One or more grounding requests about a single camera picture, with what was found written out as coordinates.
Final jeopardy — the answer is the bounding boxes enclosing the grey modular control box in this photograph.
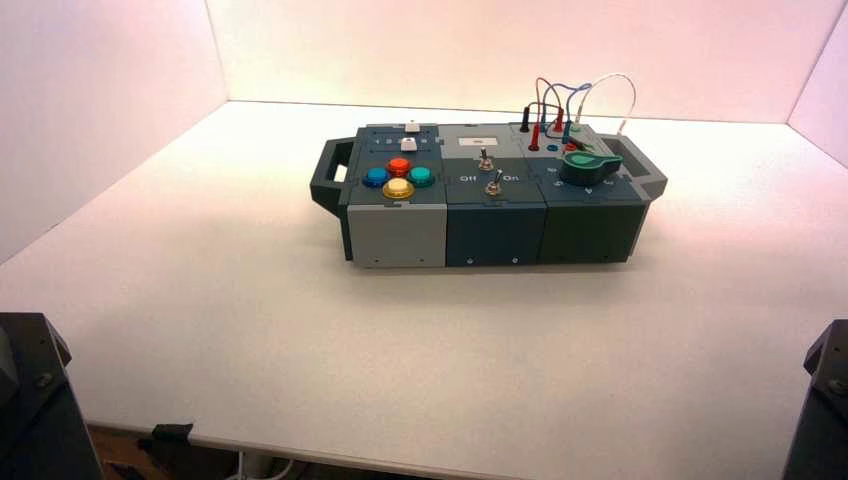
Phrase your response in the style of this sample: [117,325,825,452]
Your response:
[309,121,669,270]

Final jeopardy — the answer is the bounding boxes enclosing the green rotary dial knob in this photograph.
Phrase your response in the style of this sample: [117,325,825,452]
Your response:
[559,150,625,187]

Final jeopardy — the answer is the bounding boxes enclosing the black table clamp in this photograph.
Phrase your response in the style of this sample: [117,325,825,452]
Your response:
[137,423,195,458]

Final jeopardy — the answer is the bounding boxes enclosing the red jumper wire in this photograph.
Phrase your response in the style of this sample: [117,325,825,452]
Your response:
[533,76,564,112]

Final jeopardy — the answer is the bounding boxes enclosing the blue jumper wire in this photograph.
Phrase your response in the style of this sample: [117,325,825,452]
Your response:
[540,82,593,144]

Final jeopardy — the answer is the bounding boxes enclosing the white looped jumper wire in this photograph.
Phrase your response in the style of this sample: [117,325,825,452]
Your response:
[573,72,638,136]

